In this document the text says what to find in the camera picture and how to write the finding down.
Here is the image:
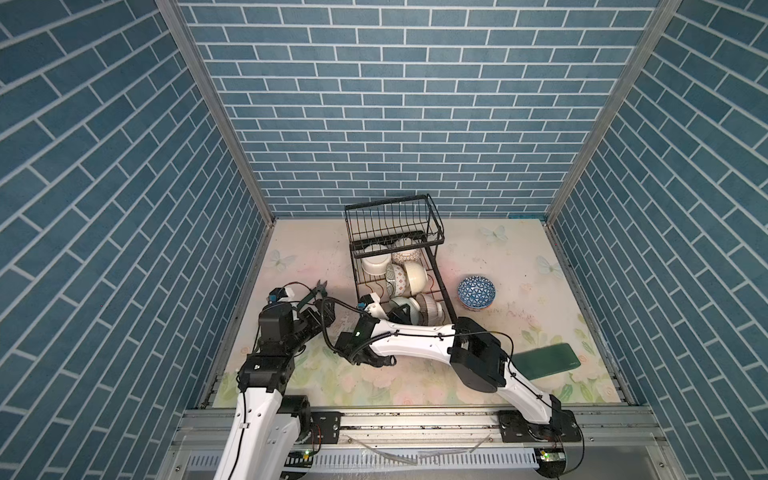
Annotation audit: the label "green rimmed striped bowl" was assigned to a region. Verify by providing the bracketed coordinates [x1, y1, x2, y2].
[385, 263, 410, 298]

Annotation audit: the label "plain white ceramic bowl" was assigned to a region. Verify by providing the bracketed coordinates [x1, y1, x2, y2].
[361, 244, 392, 277]

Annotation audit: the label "blue floral patterned bowl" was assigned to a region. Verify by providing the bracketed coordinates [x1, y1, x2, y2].
[457, 275, 496, 311]

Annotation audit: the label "brown striped ceramic bowl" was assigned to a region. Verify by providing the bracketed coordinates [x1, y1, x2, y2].
[416, 293, 445, 326]

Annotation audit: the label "cream ceramic bowl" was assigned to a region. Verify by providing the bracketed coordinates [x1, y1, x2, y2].
[402, 261, 429, 295]

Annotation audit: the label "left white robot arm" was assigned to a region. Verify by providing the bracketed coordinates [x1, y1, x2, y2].
[215, 282, 335, 479]

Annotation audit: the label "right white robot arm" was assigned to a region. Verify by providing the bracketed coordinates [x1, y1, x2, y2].
[323, 295, 567, 436]

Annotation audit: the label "left controller board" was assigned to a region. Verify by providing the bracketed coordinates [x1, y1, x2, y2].
[282, 450, 316, 476]

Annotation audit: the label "controller board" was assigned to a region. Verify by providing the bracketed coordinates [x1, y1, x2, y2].
[533, 448, 567, 479]
[282, 450, 316, 476]

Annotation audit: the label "green sponge pad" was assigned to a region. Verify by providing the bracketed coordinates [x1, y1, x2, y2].
[512, 343, 581, 381]

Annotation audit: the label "right controller board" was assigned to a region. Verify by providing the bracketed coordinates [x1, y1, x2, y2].
[533, 448, 567, 479]

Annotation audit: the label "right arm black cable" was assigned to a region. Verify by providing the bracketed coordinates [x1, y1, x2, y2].
[317, 296, 559, 415]

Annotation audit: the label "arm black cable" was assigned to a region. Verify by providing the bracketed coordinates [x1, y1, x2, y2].
[317, 296, 559, 415]
[224, 280, 341, 480]

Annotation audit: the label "green handled pliers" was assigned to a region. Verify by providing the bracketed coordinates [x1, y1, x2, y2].
[298, 280, 328, 308]

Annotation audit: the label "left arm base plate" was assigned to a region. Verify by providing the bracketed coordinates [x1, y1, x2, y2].
[309, 410, 343, 447]

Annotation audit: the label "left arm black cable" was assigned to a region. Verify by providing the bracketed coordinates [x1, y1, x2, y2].
[224, 280, 341, 480]

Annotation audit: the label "black wire dish rack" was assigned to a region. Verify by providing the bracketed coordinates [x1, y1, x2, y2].
[343, 194, 457, 325]

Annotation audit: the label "white cable tie strip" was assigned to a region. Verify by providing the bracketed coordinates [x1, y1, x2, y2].
[347, 435, 491, 466]

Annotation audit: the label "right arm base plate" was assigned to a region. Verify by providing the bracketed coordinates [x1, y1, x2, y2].
[497, 410, 583, 443]

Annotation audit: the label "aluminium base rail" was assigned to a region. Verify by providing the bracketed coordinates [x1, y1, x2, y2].
[161, 405, 667, 463]

